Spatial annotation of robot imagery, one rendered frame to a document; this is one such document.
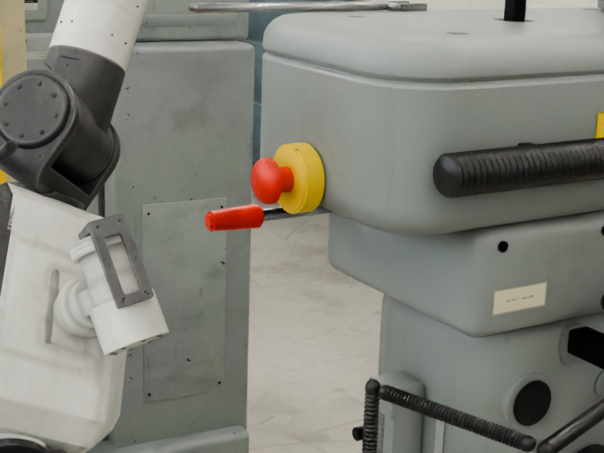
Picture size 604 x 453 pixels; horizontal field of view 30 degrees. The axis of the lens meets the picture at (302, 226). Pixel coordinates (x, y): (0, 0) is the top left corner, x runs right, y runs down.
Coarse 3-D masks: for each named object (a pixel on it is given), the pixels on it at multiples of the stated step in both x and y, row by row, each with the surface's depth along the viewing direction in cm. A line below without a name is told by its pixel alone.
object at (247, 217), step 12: (252, 204) 107; (216, 216) 104; (228, 216) 105; (240, 216) 105; (252, 216) 106; (264, 216) 107; (276, 216) 108; (288, 216) 109; (300, 216) 110; (216, 228) 104; (228, 228) 105; (240, 228) 106
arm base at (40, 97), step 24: (24, 72) 120; (48, 72) 119; (0, 96) 120; (24, 96) 119; (48, 96) 118; (72, 96) 118; (0, 120) 118; (24, 120) 118; (48, 120) 117; (72, 120) 118; (0, 144) 119; (24, 144) 117; (48, 144) 117; (0, 168) 123; (24, 168) 118; (48, 168) 118; (48, 192) 121; (72, 192) 125; (96, 192) 130
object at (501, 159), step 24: (528, 144) 91; (552, 144) 91; (576, 144) 91; (600, 144) 93; (456, 168) 84; (480, 168) 85; (504, 168) 86; (528, 168) 88; (552, 168) 89; (576, 168) 91; (600, 168) 92; (456, 192) 85; (480, 192) 86
